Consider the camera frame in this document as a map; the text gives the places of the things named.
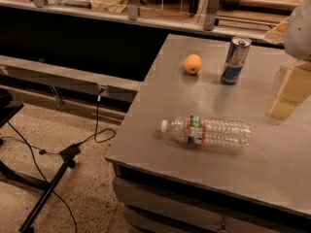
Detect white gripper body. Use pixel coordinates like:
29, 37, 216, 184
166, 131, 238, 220
284, 0, 311, 61

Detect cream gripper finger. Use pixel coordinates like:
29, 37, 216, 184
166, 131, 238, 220
267, 61, 311, 121

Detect clear plastic water bottle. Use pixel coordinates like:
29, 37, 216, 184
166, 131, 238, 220
160, 116, 252, 149

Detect blue silver energy drink can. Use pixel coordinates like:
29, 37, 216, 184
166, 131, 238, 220
221, 36, 252, 84

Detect orange fruit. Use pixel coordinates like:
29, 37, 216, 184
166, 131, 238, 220
184, 54, 202, 75

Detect black metal stand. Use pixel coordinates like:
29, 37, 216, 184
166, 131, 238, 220
0, 88, 81, 233

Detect grey upright post middle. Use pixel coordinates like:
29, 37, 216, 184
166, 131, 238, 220
128, 0, 139, 20

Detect grey metal rail beam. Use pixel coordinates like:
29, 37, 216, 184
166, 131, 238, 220
0, 55, 140, 103

